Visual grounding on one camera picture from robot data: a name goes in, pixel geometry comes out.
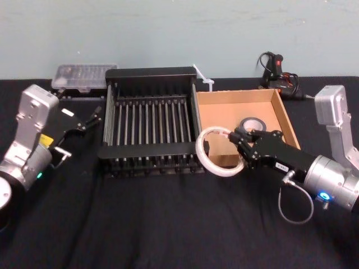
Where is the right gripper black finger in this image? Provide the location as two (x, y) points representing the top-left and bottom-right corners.
(229, 126), (255, 144)
(237, 141), (255, 169)

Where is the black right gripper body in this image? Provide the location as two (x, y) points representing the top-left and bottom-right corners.
(246, 129), (319, 184)

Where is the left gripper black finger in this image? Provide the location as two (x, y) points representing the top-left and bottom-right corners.
(81, 105), (103, 126)
(79, 117), (103, 133)

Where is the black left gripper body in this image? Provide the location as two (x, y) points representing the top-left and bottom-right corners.
(40, 107), (86, 154)

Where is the white tape roll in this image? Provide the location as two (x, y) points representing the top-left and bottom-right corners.
(196, 126), (248, 178)

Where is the silver tape roll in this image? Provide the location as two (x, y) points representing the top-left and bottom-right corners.
(240, 117), (268, 134)

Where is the shallow brown cardboard tray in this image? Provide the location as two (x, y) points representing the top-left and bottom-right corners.
(195, 88), (301, 169)

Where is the clear plastic case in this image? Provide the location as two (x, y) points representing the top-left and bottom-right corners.
(51, 63), (118, 101)

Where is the small white three-armed plastic piece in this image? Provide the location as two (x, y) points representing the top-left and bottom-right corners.
(192, 63), (215, 92)

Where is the black rack with steel bars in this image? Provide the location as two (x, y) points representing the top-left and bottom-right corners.
(97, 66), (210, 179)

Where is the black table cloth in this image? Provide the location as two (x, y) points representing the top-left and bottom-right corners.
(0, 75), (359, 269)

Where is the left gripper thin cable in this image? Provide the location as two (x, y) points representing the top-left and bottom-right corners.
(52, 147), (71, 169)

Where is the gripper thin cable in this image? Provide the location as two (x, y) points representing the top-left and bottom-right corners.
(278, 169), (315, 225)
(52, 147), (71, 169)

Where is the right gripper thin cable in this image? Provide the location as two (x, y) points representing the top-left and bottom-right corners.
(278, 169), (315, 225)

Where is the black corded tool red switch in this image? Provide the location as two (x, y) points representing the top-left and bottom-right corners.
(257, 52), (310, 101)

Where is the pale wall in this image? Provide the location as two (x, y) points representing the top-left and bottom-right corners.
(0, 0), (359, 81)

